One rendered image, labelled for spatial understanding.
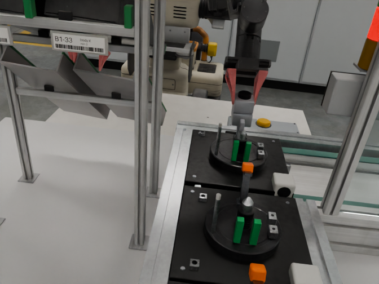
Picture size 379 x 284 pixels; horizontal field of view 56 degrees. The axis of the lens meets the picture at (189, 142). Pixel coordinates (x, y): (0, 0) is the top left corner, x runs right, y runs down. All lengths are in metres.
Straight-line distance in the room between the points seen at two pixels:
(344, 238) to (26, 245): 0.67
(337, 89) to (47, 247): 0.64
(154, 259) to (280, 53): 3.47
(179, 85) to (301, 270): 1.14
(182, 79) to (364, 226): 1.02
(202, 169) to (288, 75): 3.27
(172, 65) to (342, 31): 2.65
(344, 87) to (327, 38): 3.31
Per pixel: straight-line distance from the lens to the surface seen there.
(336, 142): 1.09
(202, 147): 0.91
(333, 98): 0.70
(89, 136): 1.17
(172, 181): 0.80
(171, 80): 1.61
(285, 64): 4.00
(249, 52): 0.83
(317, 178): 0.99
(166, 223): 0.71
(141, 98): 0.60
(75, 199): 0.92
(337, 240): 0.86
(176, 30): 1.51
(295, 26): 3.90
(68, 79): 0.79
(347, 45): 4.06
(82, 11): 0.63
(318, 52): 4.02
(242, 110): 0.81
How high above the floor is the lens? 1.44
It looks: 31 degrees down
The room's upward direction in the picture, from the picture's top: 5 degrees clockwise
